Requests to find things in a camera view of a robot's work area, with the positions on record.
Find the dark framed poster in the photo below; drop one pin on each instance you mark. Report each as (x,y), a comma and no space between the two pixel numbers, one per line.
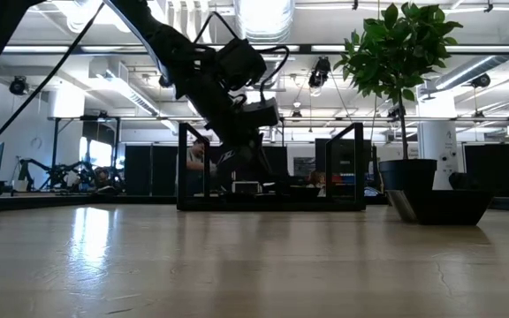
(304,167)

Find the red and blue storage bins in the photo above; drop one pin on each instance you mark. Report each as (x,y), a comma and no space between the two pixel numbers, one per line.
(345,179)

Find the black overhead light bar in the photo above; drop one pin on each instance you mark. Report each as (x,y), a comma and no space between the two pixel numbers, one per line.
(305,49)

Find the white framed black box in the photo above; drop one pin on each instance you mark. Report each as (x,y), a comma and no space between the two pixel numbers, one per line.
(246,187)

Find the silver ventilation duct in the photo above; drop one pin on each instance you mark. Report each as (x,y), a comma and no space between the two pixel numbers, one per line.
(263,17)

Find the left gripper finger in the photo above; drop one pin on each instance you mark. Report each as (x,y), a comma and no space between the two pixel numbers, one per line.
(258,163)
(229,170)

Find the green plant in black pot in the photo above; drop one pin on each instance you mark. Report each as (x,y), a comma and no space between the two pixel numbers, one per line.
(407,174)

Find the white round wall clock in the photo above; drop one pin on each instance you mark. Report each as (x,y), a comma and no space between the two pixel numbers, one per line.
(36,142)

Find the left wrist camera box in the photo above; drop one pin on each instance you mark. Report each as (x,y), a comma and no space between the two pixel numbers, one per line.
(261,112)

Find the black background station frame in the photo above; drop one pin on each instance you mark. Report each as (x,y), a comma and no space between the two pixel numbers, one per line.
(55,154)

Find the black partition panel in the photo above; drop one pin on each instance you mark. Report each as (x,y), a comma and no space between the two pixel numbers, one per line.
(137,170)
(345,154)
(486,168)

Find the black glossy square mini plate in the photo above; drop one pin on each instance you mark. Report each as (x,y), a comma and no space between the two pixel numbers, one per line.
(453,207)

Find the person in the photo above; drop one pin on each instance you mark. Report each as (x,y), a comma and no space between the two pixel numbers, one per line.
(197,155)
(316,177)

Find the white round column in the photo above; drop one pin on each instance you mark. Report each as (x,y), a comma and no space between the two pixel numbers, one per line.
(444,141)

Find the black aluminium rig frame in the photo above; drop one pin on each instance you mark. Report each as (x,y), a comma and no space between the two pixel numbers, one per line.
(38,204)

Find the black background robot rig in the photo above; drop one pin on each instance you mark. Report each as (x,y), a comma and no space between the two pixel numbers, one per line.
(60,174)

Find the office chair with black jacket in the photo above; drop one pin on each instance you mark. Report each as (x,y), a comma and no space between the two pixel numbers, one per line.
(462,181)

